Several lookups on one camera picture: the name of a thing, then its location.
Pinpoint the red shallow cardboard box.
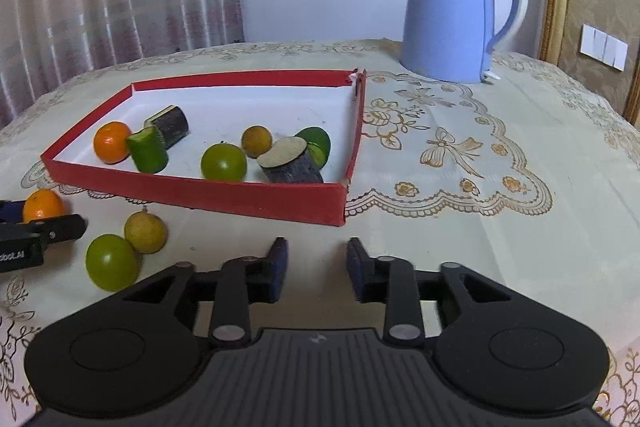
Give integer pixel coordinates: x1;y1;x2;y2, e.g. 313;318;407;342
41;68;367;228

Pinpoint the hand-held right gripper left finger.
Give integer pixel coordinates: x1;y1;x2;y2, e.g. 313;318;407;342
122;237;290;348

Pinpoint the white wall switch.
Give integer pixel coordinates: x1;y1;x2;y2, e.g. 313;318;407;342
580;23;628;72

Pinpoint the yellowish longan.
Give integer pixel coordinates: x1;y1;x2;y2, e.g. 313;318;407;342
124;209;168;255
241;125;274;158

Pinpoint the green jujube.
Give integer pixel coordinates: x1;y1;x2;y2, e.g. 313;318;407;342
200;142;248;182
85;234;140;293

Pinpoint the orange tangerine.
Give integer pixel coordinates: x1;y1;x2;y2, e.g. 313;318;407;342
93;121;132;165
22;189;67;224

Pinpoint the blue electric kettle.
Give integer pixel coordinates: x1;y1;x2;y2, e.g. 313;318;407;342
400;0;530;84

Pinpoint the pale round slice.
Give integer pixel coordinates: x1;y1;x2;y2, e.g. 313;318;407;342
257;136;325;184

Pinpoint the green cucumber piece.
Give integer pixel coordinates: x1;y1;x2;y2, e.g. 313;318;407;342
125;125;169;174

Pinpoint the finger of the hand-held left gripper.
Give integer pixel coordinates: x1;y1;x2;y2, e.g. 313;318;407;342
27;213;87;253
0;201;25;224

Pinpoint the dark sugarcane piece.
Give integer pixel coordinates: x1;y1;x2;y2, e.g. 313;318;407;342
143;105;190;150

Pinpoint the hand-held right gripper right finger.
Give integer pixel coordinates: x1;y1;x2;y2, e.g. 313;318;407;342
346;237;518;348

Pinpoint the small green cucumber end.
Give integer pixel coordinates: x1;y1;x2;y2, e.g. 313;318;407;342
294;127;332;169

